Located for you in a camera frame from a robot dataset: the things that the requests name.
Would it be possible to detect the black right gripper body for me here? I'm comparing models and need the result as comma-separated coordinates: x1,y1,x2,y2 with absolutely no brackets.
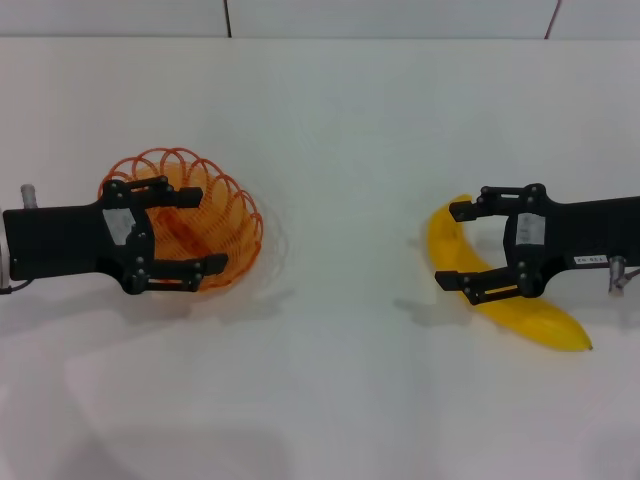
503,194,640,297

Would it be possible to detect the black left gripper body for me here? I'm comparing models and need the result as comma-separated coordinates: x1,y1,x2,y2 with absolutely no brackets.
2,194,154,290

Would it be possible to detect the yellow banana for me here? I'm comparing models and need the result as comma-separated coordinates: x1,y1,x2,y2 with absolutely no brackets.
425,192,595,352

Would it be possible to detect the orange woven plastic basket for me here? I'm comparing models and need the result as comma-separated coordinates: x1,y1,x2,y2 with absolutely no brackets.
97,146,265,297

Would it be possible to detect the right gripper silver connector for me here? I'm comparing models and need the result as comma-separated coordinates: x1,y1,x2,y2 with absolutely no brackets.
606,255,629,297

